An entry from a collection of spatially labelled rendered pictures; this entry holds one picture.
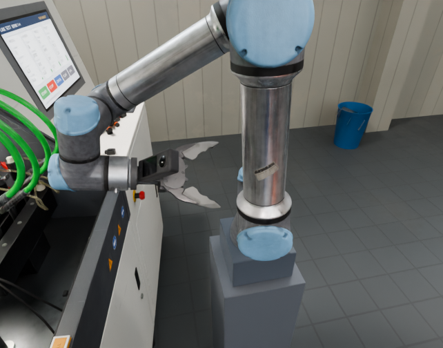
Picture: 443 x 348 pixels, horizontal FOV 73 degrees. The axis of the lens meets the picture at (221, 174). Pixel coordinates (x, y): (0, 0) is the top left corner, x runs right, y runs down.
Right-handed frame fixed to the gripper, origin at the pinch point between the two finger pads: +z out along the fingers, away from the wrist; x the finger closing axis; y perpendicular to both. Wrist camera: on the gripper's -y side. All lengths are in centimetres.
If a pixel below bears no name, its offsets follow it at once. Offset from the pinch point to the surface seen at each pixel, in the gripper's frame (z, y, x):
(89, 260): -29.2, 17.7, 19.2
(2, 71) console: -57, 31, -35
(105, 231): -26.3, 24.4, 12.3
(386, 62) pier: 227, 155, -148
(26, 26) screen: -56, 45, -59
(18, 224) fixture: -48, 29, 10
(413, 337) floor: 120, 65, 70
